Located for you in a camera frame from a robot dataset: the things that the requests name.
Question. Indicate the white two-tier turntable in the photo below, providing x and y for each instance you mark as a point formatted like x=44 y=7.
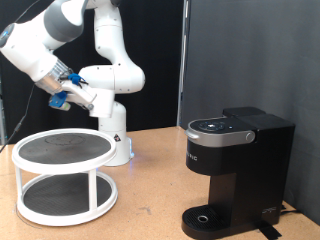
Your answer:
x=63 y=156

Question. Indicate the grey metal pole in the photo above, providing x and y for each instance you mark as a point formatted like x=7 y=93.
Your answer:
x=182 y=66

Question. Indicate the grey metal post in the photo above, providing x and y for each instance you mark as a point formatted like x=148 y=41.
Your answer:
x=2 y=113

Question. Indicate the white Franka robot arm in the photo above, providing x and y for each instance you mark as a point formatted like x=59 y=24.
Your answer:
x=113 y=80

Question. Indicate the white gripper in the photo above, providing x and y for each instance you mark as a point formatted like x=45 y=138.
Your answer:
x=78 y=93

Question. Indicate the black curtain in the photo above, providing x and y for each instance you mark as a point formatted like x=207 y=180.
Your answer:
x=160 y=83

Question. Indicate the black tape strip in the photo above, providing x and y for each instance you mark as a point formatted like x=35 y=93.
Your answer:
x=268 y=231

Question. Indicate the black Keurig coffee machine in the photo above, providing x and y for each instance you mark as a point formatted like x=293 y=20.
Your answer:
x=253 y=160

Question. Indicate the wrist camera on blue mount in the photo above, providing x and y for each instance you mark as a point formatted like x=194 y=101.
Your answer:
x=59 y=101

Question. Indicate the grey partition panel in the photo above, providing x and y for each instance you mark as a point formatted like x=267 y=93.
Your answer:
x=266 y=50

